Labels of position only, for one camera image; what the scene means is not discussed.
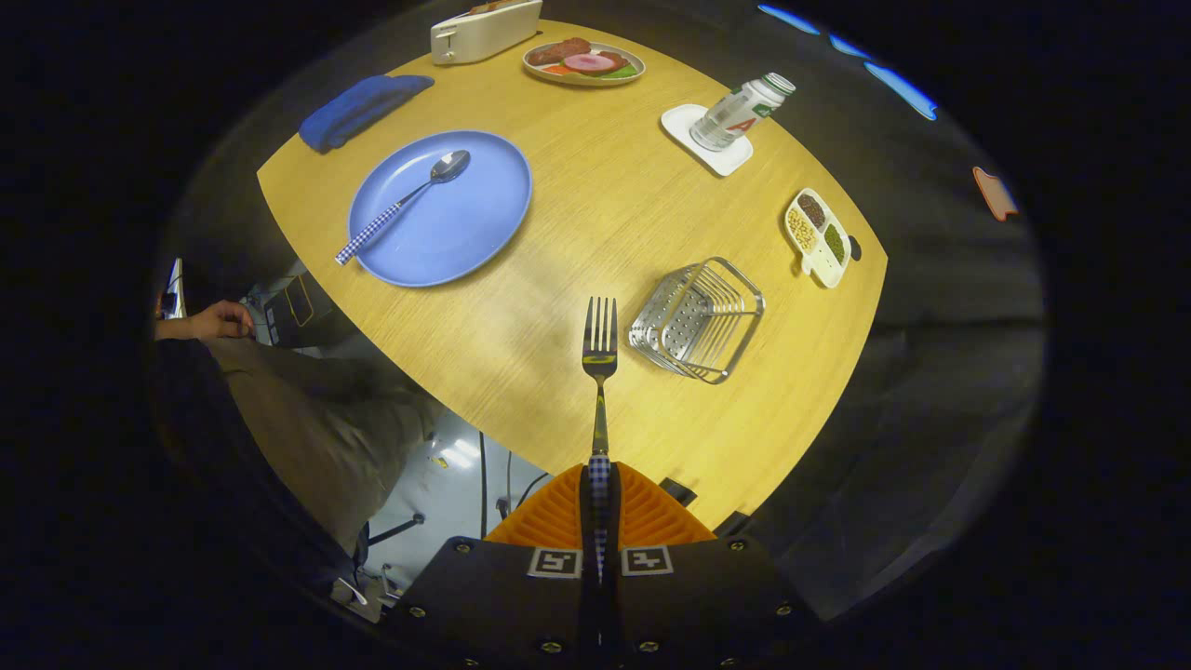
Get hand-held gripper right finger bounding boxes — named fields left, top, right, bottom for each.
left=605, top=462, right=820, bottom=670

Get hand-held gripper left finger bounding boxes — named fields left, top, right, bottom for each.
left=386, top=462, right=601, bottom=670

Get checked-handle metal fork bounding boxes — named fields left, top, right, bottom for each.
left=582, top=296, right=620, bottom=587

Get checked-handle metal spoon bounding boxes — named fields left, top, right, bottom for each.
left=335, top=149, right=472, bottom=267

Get office chair base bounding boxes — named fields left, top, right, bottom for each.
left=335, top=512, right=429, bottom=620

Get person's khaki trousers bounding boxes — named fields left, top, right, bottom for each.
left=200, top=335, right=443, bottom=559

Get blue round plate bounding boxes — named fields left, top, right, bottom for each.
left=347, top=129, right=533, bottom=288

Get white divided dish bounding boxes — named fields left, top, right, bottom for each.
left=783, top=187, right=852, bottom=289

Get black equipment box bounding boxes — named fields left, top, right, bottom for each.
left=261, top=270, right=359, bottom=350

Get white coaster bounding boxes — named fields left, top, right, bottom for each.
left=661, top=103, right=755, bottom=178

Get person's dark top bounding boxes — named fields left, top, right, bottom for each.
left=149, top=340, right=359, bottom=596

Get white drink bottle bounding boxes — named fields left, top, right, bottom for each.
left=689, top=73, right=796, bottom=153

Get beige food plate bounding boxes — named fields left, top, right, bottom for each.
left=522, top=37, right=647, bottom=87

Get large brown meat slice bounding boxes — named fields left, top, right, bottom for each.
left=528, top=37, right=593, bottom=66

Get open laptop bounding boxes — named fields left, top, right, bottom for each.
left=154, top=258, right=189, bottom=322

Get blue folded cloth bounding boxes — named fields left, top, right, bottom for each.
left=298, top=74, right=435, bottom=154

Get white toaster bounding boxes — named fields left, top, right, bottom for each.
left=430, top=0, right=543, bottom=66

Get metal wire cutlery basket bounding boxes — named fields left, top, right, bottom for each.
left=628, top=256, right=767, bottom=385

